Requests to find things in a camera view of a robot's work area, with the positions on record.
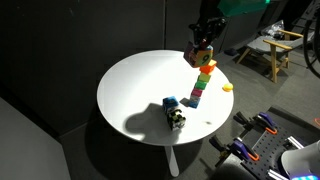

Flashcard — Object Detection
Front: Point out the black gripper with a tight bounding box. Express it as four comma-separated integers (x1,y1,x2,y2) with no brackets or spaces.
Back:
188,15,230,52

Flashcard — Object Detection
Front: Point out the colourful orange plush block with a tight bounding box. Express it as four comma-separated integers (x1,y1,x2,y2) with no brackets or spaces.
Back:
183,41,215,69

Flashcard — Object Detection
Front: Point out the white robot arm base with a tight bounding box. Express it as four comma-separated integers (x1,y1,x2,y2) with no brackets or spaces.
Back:
280,139,320,180

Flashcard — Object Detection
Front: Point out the lime green block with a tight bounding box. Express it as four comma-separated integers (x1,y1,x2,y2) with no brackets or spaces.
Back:
197,72,212,83

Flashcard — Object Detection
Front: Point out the magenta block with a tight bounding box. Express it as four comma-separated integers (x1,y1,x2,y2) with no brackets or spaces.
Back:
191,87,204,98

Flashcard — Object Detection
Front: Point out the grey block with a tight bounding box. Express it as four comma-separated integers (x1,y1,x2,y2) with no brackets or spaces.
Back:
189,94,202,103

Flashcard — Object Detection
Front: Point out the blue plush number block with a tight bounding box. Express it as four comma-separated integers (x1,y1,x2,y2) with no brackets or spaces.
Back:
162,95,180,115

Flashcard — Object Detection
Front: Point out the dark blue cloth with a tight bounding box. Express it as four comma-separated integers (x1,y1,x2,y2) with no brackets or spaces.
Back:
223,47,239,57

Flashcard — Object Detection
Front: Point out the yellow ball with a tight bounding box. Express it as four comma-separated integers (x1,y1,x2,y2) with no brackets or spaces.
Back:
222,82,235,93

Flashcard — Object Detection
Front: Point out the crumpled plastic bag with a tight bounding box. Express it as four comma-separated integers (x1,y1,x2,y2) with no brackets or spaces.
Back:
262,19,288,38

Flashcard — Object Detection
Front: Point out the wooden chair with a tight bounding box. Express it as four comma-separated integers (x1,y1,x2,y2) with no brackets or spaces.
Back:
236,28,305,84

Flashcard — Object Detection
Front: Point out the purple spring clamp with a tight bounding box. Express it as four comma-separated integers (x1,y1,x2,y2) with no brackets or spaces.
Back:
233,111,279,136
209,134,261,168

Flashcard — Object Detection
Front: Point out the black perforated breadboard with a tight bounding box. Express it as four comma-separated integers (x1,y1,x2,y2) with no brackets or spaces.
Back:
239,106,320,180

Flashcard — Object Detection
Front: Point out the white table pedestal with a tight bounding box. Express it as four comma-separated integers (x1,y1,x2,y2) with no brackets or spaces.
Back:
164,143,181,178

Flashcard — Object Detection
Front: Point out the aluminium rail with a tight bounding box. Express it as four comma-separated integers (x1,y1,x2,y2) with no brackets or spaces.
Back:
266,168,290,180
286,135,306,150

